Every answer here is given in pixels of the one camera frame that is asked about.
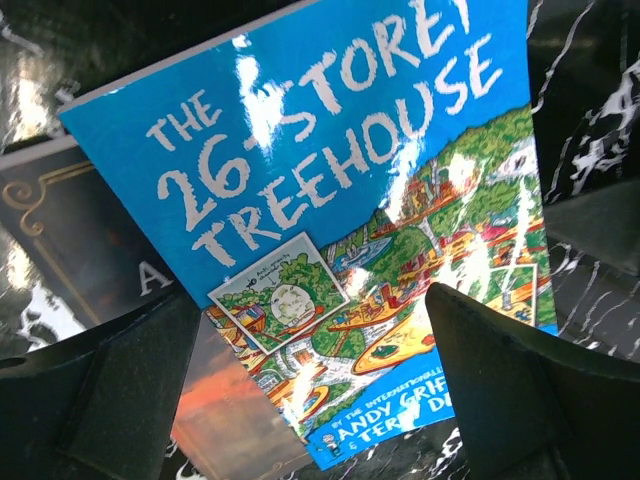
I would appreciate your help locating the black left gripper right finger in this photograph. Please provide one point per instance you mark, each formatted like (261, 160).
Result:
(530, 405)

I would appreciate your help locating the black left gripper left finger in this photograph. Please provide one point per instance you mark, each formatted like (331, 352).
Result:
(101, 404)

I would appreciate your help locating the blue 26-Storey Treehouse book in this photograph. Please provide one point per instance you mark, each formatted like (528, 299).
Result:
(309, 177)

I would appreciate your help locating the dark Tale of Two Cities book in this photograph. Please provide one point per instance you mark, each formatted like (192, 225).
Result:
(72, 258)

